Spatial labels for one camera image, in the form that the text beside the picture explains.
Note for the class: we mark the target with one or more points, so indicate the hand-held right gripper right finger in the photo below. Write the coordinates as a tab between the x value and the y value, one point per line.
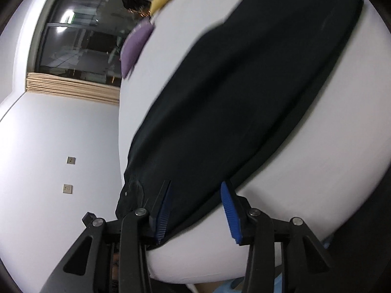
229	213

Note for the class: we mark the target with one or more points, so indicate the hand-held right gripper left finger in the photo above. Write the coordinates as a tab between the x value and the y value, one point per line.
162	216

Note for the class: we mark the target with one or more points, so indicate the black denim pants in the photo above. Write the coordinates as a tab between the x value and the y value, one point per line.
244	97

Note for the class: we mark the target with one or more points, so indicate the light blue cloth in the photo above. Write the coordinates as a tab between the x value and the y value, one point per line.
226	287

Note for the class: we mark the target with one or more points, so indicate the bed with white sheet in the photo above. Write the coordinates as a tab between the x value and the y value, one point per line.
320	158

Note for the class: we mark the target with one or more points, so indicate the beige curtain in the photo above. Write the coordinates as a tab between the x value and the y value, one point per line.
70	88

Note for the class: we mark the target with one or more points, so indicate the purple pillow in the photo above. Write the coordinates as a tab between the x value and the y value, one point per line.
136	45

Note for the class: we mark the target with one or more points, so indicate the beige wall socket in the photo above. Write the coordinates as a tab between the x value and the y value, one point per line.
67	189
71	160

